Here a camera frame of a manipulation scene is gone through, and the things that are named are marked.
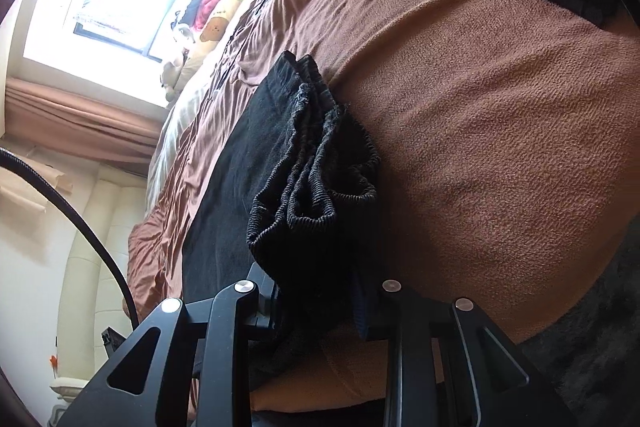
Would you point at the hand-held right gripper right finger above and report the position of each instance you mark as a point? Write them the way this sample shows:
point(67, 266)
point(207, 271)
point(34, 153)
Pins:
point(367, 307)

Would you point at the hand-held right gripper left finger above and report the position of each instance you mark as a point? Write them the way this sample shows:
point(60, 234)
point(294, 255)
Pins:
point(227, 332)

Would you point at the black pants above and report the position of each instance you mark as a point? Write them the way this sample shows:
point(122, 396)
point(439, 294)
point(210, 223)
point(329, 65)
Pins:
point(225, 187)

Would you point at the cream padded headboard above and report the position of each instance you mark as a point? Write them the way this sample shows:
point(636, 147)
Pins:
point(95, 267)

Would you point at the brown blanket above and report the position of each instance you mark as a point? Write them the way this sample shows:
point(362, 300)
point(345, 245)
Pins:
point(475, 132)

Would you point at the cream hanging cloth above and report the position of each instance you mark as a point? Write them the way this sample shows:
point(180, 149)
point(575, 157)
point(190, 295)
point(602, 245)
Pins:
point(30, 187)

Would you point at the white plush toy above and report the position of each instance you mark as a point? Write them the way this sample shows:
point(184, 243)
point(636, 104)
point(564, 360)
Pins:
point(172, 74)

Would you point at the pink curtain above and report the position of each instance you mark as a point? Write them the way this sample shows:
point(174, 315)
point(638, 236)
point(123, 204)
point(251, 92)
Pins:
point(75, 117)

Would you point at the window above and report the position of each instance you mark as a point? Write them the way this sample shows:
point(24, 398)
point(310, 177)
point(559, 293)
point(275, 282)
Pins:
point(100, 37)

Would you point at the red cloth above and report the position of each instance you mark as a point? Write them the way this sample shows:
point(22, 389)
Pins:
point(210, 9)

